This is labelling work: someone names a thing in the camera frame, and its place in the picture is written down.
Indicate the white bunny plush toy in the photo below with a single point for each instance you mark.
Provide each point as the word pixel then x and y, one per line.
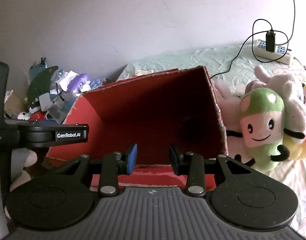
pixel 291 91

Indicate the large red cardboard box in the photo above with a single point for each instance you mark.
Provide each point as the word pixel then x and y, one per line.
pixel 175 107

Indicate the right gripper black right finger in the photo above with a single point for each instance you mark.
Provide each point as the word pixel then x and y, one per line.
pixel 178 161

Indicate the pink bunny plush toy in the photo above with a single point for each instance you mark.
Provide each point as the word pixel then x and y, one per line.
pixel 229 107

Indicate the dark green paper fan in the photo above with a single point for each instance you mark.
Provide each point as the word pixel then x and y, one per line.
pixel 40 84

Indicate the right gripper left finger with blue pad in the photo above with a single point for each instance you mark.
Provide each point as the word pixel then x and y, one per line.
pixel 128 160

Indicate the black charger plug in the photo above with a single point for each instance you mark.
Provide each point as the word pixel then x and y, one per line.
pixel 270 41

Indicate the red strawberry plush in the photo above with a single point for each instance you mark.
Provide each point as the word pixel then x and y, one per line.
pixel 38 116

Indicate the yellow plush toy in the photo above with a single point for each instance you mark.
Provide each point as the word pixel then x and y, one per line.
pixel 297 149

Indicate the light green bed sheet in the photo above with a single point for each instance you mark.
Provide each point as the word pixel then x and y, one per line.
pixel 217 59

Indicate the green mushroom plush toy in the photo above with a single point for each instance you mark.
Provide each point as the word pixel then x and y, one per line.
pixel 262 124

